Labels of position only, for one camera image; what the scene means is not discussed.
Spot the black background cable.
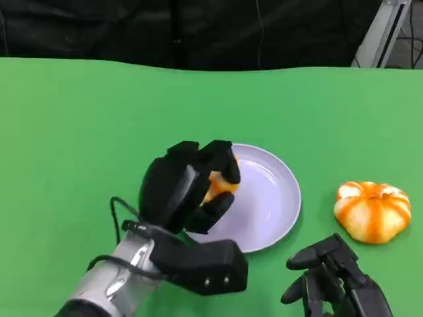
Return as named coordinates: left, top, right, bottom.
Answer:
left=398, top=32, right=423, bottom=69

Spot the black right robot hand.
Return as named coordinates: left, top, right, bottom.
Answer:
left=280, top=232, right=394, bottom=317

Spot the silver aluminium frame post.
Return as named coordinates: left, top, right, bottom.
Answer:
left=350, top=0, right=423, bottom=69

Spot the black backdrop curtain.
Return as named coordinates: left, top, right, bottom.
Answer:
left=0, top=0, right=386, bottom=72

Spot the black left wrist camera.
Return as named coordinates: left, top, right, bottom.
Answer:
left=150, top=227, right=249, bottom=295

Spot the orange white toy bread roll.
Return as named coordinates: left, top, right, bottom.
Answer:
left=201, top=153, right=241, bottom=204
left=332, top=180, right=412, bottom=244

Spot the green table cloth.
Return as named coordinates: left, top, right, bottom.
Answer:
left=0, top=56, right=423, bottom=317

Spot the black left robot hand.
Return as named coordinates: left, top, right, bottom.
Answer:
left=138, top=139, right=241, bottom=236

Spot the lilac plate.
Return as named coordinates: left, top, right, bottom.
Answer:
left=183, top=143, right=302, bottom=254

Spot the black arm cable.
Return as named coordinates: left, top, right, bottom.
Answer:
left=109, top=196, right=148, bottom=247
left=87, top=254, right=163, bottom=278

